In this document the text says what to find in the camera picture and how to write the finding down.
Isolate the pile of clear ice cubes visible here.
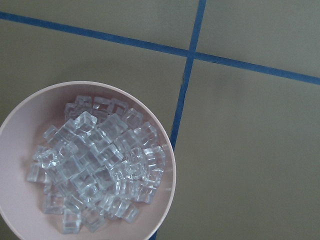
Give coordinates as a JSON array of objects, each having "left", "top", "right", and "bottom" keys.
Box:
[{"left": 27, "top": 95, "right": 167, "bottom": 234}]

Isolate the pink bowl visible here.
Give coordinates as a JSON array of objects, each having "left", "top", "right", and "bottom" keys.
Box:
[{"left": 0, "top": 81, "right": 177, "bottom": 240}]

